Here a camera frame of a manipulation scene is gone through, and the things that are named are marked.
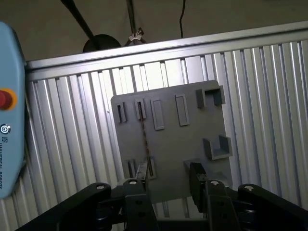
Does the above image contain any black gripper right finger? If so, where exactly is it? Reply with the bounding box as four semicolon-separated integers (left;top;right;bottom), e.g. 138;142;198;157
189;163;308;231

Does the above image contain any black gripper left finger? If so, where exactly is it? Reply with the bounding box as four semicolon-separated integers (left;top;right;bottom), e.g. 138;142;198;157
15;162;159;231

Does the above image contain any grey parts rack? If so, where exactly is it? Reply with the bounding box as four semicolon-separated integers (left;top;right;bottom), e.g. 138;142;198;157
110;80;233;204

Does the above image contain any pale blue teach pendant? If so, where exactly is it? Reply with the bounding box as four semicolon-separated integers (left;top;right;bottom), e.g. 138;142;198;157
0;21;27;200

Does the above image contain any black floor stand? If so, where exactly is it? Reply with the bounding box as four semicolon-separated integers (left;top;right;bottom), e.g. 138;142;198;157
60;0;121;53

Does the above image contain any metal rod with clamp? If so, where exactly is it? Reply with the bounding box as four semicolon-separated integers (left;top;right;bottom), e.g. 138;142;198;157
125;0;148;46

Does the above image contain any thin black hanging cable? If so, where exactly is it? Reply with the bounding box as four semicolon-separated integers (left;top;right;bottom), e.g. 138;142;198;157
179;0;187;39

